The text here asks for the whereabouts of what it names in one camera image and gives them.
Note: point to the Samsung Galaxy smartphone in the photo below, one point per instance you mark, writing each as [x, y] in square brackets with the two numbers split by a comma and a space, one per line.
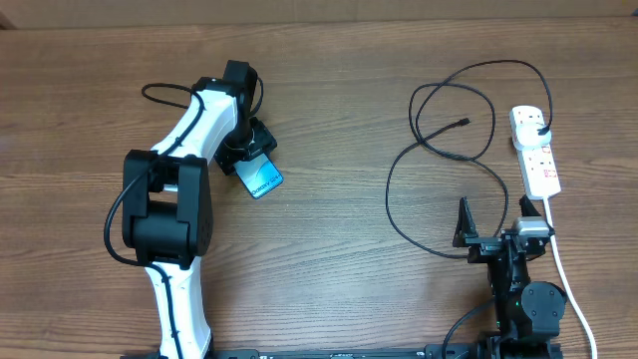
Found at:
[259, 176]

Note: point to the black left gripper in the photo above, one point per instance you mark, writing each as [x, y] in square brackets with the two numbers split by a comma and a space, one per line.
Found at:
[264, 142]

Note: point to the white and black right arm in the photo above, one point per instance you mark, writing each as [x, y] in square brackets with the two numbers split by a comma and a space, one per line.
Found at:
[527, 312]

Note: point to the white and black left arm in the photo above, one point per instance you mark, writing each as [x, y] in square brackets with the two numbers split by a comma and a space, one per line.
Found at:
[166, 206]

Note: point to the white charger adapter plug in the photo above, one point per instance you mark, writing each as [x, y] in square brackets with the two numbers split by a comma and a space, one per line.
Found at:
[529, 136]

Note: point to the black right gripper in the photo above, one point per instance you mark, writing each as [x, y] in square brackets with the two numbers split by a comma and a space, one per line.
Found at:
[480, 246]

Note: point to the white power strip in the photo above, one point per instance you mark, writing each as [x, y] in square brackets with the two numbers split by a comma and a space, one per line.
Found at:
[537, 166]

